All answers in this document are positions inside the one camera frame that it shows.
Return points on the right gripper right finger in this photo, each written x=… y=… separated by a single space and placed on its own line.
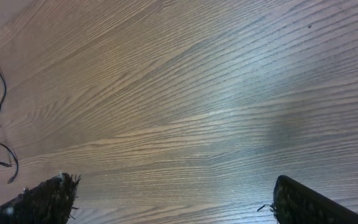
x=295 y=203

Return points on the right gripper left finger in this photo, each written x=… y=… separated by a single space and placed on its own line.
x=50 y=202

